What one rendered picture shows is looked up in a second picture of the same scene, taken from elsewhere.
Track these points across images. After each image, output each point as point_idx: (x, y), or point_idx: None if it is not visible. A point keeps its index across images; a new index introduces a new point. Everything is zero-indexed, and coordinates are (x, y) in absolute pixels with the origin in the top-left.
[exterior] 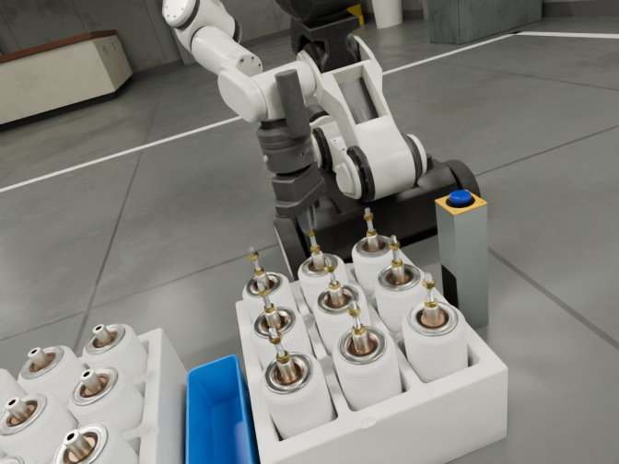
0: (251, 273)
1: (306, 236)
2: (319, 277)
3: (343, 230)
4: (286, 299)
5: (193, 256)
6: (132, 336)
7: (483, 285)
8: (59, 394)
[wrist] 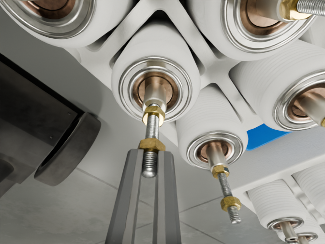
0: (101, 159)
1: (53, 144)
2: (191, 79)
3: (7, 106)
4: (220, 112)
5: (104, 198)
6: (278, 211)
7: None
8: (305, 210)
